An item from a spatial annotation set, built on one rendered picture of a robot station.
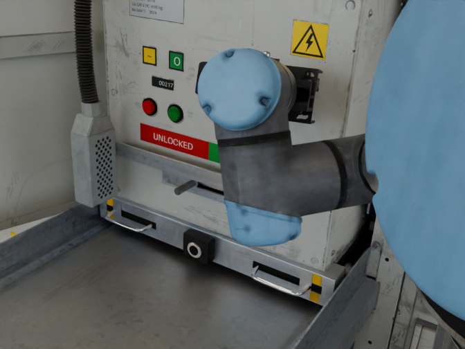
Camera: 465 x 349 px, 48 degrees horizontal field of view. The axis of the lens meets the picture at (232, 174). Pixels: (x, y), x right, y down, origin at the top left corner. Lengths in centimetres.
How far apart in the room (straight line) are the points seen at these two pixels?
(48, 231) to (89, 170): 17
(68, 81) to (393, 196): 106
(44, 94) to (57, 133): 9
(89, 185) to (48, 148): 24
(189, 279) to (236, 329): 16
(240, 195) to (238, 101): 9
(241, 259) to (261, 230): 48
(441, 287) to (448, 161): 4
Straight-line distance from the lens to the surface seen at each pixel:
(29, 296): 101
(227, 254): 100
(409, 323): 111
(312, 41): 81
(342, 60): 80
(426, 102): 17
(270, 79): 48
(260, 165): 50
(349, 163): 54
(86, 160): 100
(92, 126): 98
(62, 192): 129
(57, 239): 113
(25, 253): 109
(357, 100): 84
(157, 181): 105
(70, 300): 99
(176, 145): 99
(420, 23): 18
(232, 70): 48
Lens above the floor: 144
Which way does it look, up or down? 24 degrees down
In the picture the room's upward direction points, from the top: 3 degrees clockwise
